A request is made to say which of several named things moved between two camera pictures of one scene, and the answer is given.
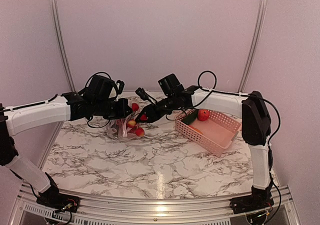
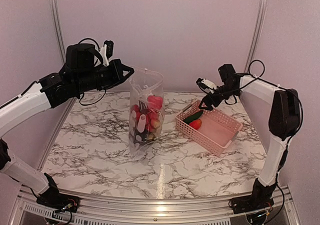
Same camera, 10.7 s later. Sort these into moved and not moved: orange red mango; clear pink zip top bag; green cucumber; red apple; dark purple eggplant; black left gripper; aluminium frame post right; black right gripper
Moved: dark purple eggplant; orange red mango; red apple; black right gripper; clear pink zip top bag; black left gripper
Not moved: aluminium frame post right; green cucumber
